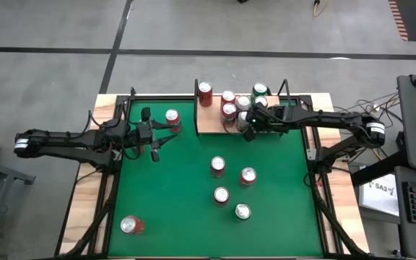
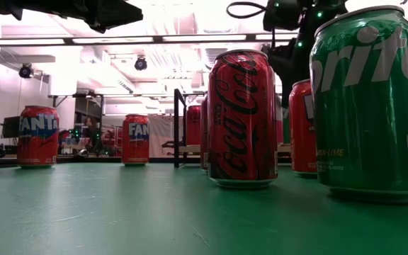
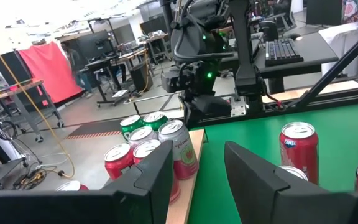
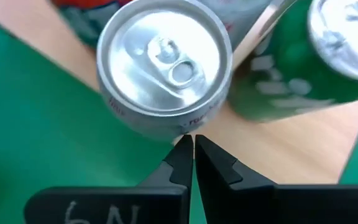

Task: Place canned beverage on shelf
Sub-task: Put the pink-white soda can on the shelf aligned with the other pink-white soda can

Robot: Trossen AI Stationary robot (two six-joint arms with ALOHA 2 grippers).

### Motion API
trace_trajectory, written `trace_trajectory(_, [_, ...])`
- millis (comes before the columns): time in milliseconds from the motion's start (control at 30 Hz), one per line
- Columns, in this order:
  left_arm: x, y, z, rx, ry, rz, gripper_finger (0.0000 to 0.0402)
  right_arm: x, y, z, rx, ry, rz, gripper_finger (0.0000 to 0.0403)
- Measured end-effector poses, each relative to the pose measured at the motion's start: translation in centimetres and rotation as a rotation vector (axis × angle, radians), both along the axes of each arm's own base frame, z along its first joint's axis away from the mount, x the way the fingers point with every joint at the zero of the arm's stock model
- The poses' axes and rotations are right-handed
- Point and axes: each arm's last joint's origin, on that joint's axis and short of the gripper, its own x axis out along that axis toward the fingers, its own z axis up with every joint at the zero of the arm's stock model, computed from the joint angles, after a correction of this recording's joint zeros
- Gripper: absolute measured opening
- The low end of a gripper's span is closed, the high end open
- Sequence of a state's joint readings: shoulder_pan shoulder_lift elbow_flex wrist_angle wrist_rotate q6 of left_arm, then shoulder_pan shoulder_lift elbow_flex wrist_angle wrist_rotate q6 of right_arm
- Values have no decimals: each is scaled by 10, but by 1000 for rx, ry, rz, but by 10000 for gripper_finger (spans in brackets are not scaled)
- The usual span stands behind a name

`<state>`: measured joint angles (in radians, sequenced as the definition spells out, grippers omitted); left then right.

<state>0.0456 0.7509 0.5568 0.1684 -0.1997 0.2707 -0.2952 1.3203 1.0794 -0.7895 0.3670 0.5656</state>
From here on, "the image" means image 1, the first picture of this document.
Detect red soda can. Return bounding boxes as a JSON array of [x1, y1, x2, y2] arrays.
[[238, 166, 258, 189]]

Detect grey metal cart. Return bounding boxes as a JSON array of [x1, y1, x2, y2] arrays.
[[0, 155, 36, 260]]

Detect black support beam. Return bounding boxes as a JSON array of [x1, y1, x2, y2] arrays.
[[350, 149, 411, 187]]

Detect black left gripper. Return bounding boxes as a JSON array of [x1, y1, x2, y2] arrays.
[[134, 107, 181, 162]]

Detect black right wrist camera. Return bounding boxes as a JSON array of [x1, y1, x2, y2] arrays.
[[246, 106, 269, 127]]

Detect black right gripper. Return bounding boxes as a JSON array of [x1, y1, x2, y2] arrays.
[[242, 104, 285, 142]]

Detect wooden shelf with black frame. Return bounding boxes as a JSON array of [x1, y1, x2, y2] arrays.
[[192, 77, 294, 137]]

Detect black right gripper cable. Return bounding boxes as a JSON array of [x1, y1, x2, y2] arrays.
[[222, 115, 248, 135]]

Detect yellow cable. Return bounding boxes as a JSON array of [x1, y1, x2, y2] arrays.
[[312, 0, 330, 17]]

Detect red cola can black figure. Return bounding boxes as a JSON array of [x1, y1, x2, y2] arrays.
[[209, 155, 227, 179]]

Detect red Coke Zero can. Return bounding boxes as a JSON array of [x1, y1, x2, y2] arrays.
[[213, 186, 230, 207]]

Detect tangled cable bundle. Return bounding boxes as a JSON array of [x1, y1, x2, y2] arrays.
[[332, 92, 404, 162]]

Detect white SA3 sign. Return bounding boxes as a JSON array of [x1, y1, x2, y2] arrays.
[[358, 174, 400, 217]]

